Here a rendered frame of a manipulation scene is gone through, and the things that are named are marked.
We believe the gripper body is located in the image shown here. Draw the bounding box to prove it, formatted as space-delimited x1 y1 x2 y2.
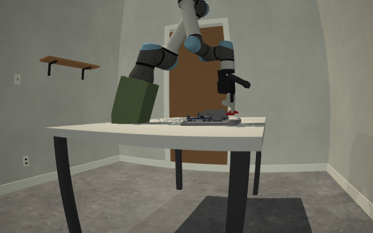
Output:
217 69 235 94

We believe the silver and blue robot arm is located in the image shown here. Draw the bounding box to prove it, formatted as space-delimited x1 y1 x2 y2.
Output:
129 0 235 83

